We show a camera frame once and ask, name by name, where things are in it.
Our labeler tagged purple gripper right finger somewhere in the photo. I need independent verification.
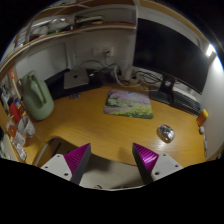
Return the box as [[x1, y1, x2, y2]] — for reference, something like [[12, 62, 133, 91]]
[[132, 143, 159, 185]]

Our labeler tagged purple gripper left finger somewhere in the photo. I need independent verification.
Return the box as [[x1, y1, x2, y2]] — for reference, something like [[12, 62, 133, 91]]
[[64, 143, 91, 185]]

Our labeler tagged transparent computer mouse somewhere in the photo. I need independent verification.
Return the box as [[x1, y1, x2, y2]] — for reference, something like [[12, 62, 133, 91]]
[[157, 124, 175, 142]]

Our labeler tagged floral landscape mouse pad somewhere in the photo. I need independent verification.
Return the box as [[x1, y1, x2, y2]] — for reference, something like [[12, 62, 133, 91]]
[[104, 90, 153, 119]]

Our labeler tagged silver mini computer box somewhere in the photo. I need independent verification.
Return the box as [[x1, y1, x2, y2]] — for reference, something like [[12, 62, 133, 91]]
[[64, 69, 89, 89]]

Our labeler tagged black computer monitor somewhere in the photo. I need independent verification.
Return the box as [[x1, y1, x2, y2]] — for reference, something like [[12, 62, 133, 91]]
[[133, 18, 209, 94]]

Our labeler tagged white cup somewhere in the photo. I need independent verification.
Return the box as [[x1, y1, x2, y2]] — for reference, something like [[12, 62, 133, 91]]
[[18, 116, 35, 138]]

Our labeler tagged black monitor stand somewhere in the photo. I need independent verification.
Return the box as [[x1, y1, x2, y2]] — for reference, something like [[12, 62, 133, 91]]
[[149, 75, 175, 104]]

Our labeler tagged black keyboard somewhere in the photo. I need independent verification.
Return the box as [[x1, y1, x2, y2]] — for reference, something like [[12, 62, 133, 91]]
[[172, 91, 201, 115]]

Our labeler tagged green plastic watering can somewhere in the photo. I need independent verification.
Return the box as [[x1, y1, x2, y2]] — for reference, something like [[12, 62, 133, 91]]
[[21, 70, 54, 121]]

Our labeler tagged orange small container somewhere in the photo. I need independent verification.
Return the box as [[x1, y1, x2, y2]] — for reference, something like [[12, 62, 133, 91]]
[[197, 109, 208, 126]]

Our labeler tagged black flat box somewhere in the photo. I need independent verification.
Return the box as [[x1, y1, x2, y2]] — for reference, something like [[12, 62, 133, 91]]
[[45, 68, 102, 100]]

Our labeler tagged red box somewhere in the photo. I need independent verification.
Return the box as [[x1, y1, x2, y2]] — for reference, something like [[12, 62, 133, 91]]
[[9, 102, 21, 123]]

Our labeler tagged white wall power outlet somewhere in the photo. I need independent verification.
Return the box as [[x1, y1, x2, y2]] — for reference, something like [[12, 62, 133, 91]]
[[93, 47, 113, 57]]

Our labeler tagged wooden wall shelf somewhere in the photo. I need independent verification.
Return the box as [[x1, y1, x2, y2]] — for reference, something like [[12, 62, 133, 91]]
[[0, 0, 136, 75]]

